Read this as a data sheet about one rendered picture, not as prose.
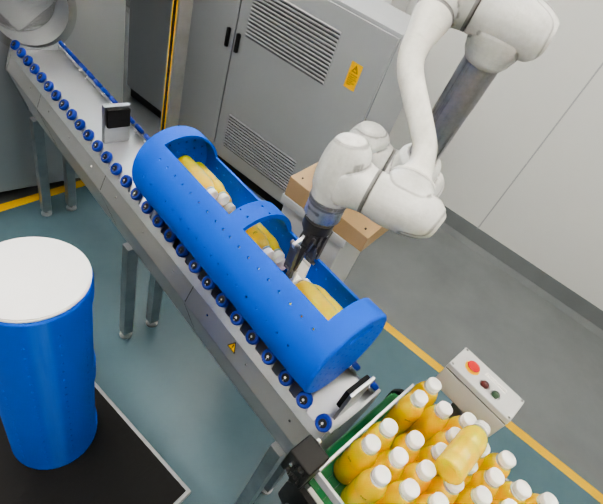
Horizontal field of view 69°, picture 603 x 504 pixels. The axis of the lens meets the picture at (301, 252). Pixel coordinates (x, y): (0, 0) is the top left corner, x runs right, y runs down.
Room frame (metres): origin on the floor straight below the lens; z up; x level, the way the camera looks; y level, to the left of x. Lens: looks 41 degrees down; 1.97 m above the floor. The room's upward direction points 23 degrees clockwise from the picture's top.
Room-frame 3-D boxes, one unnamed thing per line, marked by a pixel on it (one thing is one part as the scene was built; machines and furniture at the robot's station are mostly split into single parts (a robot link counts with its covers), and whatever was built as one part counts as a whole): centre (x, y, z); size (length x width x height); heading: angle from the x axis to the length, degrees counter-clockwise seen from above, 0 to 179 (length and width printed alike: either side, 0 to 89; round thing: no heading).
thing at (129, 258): (1.19, 0.65, 0.31); 0.06 x 0.06 x 0.63; 57
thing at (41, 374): (0.61, 0.59, 0.59); 0.28 x 0.28 x 0.88
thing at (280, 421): (1.25, 0.61, 0.79); 2.17 x 0.29 x 0.34; 57
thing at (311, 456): (0.49, -0.20, 0.95); 0.10 x 0.07 x 0.10; 147
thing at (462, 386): (0.82, -0.60, 1.05); 0.20 x 0.10 x 0.10; 57
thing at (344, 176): (0.84, -0.02, 1.51); 0.13 x 0.11 x 0.16; 81
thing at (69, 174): (1.84, 1.40, 0.31); 0.06 x 0.06 x 0.63; 57
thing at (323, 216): (0.85, -0.01, 1.40); 0.09 x 0.09 x 0.06
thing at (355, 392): (0.68, -0.27, 0.99); 0.10 x 0.02 x 0.12; 147
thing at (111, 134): (1.40, 0.85, 1.00); 0.10 x 0.04 x 0.15; 147
